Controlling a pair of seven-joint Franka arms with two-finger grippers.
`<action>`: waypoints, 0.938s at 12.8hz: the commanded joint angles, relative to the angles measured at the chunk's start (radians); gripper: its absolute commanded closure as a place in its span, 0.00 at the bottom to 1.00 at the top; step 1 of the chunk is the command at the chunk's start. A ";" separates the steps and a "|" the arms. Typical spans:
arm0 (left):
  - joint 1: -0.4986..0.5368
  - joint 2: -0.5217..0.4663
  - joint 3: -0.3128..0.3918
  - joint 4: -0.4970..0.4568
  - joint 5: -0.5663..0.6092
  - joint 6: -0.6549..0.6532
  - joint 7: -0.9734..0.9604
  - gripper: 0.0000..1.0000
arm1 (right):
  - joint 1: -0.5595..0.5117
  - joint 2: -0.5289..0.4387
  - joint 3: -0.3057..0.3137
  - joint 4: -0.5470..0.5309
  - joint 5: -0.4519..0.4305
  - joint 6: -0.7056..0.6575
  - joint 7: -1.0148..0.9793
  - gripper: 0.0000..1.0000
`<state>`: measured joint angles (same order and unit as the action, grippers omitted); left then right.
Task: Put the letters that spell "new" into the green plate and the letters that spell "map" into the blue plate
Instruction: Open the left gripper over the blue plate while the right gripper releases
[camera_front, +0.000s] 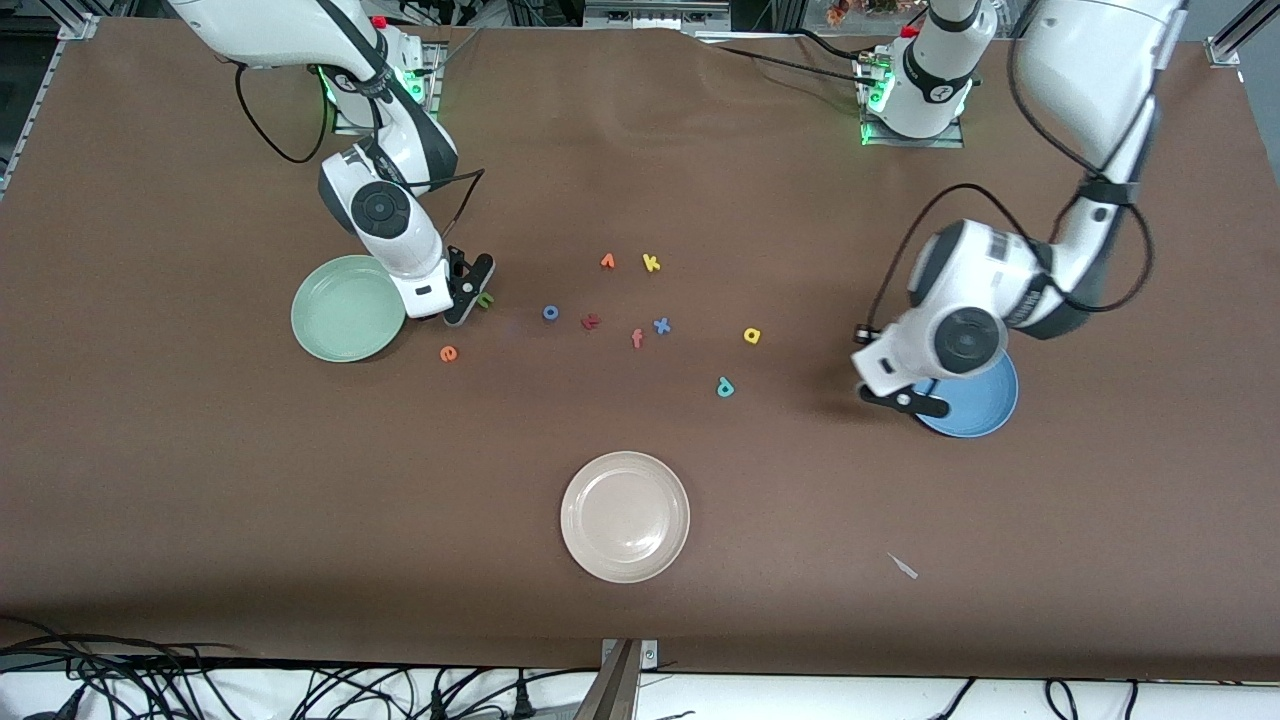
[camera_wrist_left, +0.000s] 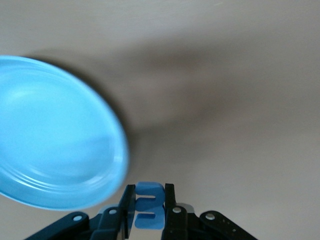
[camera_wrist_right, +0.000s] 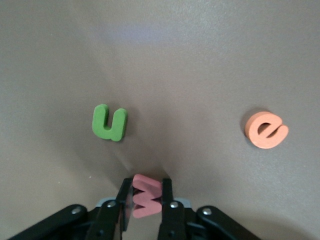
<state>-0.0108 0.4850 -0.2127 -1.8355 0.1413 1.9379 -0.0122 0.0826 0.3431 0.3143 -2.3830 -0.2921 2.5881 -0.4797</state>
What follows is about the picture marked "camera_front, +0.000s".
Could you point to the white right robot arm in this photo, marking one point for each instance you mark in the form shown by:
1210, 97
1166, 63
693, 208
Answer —
385, 210

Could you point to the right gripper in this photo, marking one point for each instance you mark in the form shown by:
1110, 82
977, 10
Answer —
427, 317

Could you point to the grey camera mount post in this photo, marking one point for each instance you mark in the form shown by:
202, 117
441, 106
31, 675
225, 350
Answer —
612, 690

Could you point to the silver metal frame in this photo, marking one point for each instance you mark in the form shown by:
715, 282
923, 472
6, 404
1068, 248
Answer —
650, 15

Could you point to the small white tape scrap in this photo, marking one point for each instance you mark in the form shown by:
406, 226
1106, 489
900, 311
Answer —
903, 566

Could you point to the green plate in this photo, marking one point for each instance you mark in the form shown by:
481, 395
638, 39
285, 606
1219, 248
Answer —
340, 320

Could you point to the black power plug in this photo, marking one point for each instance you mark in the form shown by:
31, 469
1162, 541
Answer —
520, 703
437, 703

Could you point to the silver metal bracket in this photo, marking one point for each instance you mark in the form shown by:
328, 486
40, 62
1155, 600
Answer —
650, 655

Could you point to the silver aluminium rail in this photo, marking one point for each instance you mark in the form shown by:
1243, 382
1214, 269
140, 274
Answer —
1222, 52
50, 85

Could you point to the blue plate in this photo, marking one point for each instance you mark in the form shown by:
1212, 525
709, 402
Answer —
985, 405

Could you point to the paper table cover sheet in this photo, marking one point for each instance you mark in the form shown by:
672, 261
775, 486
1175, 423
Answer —
700, 150

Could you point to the beige plate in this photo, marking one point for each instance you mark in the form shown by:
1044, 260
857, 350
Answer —
625, 517

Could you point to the teal foam letter p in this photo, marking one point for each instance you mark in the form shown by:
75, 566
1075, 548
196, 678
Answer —
722, 389

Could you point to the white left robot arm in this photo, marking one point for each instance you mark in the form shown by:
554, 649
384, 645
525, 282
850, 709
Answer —
1090, 70

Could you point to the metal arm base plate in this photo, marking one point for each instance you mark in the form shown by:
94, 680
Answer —
950, 141
345, 126

